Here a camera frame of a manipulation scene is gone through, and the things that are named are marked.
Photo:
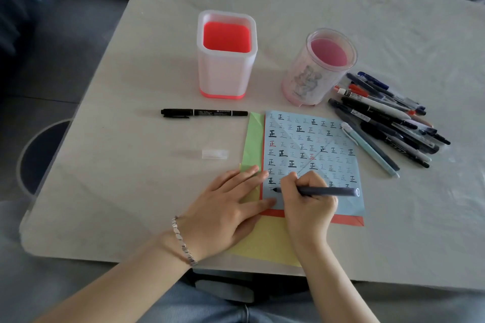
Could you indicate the person's left hand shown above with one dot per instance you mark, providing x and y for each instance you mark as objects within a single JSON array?
[{"x": 219, "y": 216}]

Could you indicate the person's right hand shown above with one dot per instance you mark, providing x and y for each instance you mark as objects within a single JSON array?
[{"x": 308, "y": 216}]

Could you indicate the dark navy gel pen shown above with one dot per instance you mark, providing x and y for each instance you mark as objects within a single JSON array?
[{"x": 326, "y": 191}]

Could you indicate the red paper sheet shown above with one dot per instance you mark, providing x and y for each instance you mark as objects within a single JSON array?
[{"x": 350, "y": 221}]

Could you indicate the yellow paper sheet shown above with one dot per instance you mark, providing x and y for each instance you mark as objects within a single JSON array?
[{"x": 265, "y": 243}]

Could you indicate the green paper sheet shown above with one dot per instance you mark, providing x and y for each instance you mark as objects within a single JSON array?
[{"x": 252, "y": 145}]

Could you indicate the blue paper with writing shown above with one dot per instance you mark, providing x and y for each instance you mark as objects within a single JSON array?
[{"x": 303, "y": 137}]

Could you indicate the light blue pen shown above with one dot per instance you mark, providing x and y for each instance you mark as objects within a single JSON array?
[{"x": 371, "y": 151}]

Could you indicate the black marker pen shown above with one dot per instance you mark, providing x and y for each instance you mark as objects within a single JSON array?
[{"x": 212, "y": 112}]

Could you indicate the pile of assorted pens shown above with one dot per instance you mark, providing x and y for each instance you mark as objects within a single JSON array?
[{"x": 382, "y": 107}]

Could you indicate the round pink pen holder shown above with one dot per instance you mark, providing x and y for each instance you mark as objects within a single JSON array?
[{"x": 303, "y": 80}]

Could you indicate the square white red pen holder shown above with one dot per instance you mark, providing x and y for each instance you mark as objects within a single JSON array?
[{"x": 223, "y": 69}]

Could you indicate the person's right forearm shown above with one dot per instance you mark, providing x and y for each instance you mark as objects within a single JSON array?
[{"x": 333, "y": 288}]

